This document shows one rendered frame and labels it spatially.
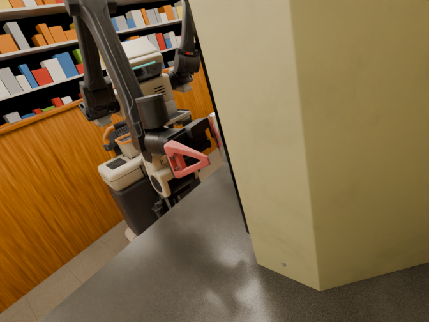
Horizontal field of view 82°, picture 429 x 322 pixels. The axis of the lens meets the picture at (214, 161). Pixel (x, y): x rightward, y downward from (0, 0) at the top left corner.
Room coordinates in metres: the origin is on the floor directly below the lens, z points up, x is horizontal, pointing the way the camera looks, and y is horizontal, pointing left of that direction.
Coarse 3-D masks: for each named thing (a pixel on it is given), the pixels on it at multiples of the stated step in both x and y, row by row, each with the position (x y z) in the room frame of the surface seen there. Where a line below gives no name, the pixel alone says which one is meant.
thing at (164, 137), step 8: (168, 128) 0.50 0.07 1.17; (176, 128) 0.48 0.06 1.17; (160, 136) 0.48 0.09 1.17; (168, 136) 0.46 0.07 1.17; (176, 136) 0.44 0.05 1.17; (184, 136) 0.44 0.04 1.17; (200, 136) 0.48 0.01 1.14; (160, 144) 0.47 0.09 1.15; (184, 144) 0.45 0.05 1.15; (192, 144) 0.45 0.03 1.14; (200, 144) 0.47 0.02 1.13; (208, 144) 0.48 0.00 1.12; (200, 152) 0.47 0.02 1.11
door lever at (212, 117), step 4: (212, 112) 0.39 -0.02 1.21; (208, 116) 0.39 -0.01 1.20; (212, 116) 0.38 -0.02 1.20; (212, 120) 0.38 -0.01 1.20; (212, 124) 0.39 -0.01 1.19; (216, 124) 0.38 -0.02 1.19; (216, 128) 0.38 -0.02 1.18; (216, 132) 0.38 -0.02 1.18; (216, 136) 0.38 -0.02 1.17; (220, 136) 0.38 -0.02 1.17; (216, 140) 0.39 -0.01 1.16; (220, 140) 0.38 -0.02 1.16; (220, 144) 0.38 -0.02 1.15; (220, 148) 0.38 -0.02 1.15; (220, 152) 0.39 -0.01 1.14; (224, 152) 0.38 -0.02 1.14; (224, 156) 0.38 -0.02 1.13; (224, 160) 0.38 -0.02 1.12
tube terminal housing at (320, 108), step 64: (192, 0) 0.31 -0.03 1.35; (256, 0) 0.25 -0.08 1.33; (320, 0) 0.23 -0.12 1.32; (384, 0) 0.23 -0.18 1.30; (256, 64) 0.26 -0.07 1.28; (320, 64) 0.23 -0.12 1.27; (384, 64) 0.23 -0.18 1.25; (256, 128) 0.27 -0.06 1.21; (320, 128) 0.23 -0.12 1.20; (384, 128) 0.23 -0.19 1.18; (256, 192) 0.29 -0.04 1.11; (320, 192) 0.23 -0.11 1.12; (384, 192) 0.23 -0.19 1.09; (256, 256) 0.31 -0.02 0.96; (320, 256) 0.23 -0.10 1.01; (384, 256) 0.23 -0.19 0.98
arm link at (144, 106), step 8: (144, 96) 0.54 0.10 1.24; (152, 96) 0.50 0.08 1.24; (160, 96) 0.51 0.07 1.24; (144, 104) 0.50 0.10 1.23; (152, 104) 0.49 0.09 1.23; (160, 104) 0.50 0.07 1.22; (144, 112) 0.50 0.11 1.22; (152, 112) 0.49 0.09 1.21; (160, 112) 0.50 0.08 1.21; (144, 120) 0.50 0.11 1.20; (152, 120) 0.49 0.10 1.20; (160, 120) 0.49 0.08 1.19; (168, 120) 0.51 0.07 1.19; (136, 136) 0.54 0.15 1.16; (144, 136) 0.54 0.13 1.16; (136, 144) 0.55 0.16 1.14; (144, 144) 0.53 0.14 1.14
